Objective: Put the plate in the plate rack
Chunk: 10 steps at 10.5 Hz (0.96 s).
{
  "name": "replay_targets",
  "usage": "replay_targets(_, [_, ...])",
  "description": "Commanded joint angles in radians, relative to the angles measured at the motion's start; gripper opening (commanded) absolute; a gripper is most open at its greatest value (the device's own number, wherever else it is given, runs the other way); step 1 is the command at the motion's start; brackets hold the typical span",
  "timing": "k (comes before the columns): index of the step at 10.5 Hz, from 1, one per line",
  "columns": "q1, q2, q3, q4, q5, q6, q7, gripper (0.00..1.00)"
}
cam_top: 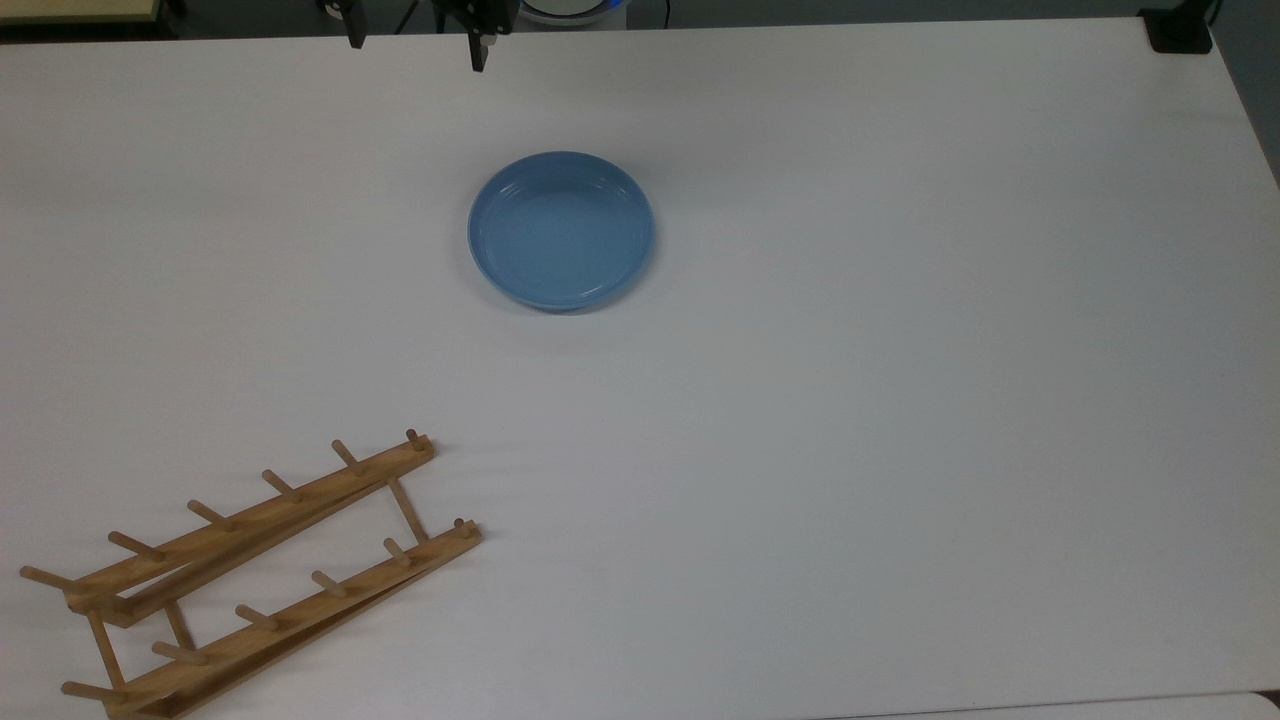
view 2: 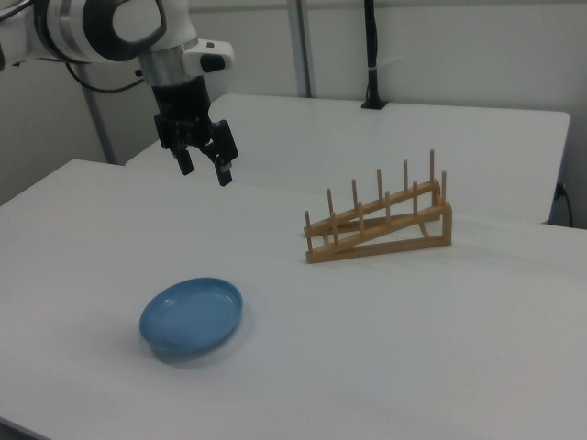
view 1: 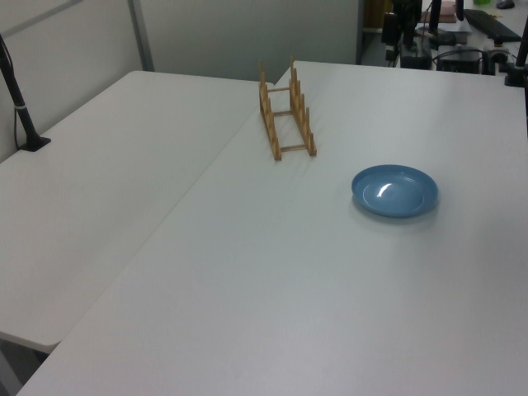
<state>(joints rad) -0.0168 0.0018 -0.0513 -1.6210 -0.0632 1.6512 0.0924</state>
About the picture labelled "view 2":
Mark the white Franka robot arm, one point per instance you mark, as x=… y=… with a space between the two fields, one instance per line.
x=91 y=27

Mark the wooden plate rack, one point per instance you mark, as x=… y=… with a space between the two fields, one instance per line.
x=444 y=224

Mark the blue plastic plate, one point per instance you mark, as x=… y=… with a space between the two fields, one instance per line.
x=188 y=316

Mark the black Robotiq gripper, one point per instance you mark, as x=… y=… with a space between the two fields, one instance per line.
x=181 y=103

